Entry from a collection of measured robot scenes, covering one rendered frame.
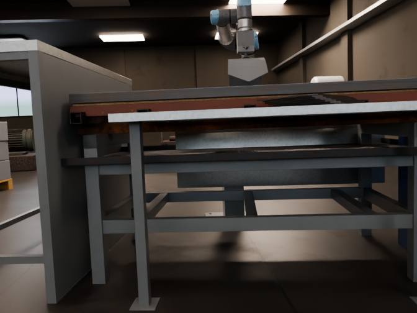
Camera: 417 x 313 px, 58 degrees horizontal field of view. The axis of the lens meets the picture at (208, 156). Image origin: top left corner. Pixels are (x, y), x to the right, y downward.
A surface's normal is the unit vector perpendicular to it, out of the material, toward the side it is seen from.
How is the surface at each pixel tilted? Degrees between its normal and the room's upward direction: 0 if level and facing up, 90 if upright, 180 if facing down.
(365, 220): 90
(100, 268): 90
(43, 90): 90
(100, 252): 90
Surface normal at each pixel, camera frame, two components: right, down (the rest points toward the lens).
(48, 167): 1.00, -0.04
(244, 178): -0.07, 0.08
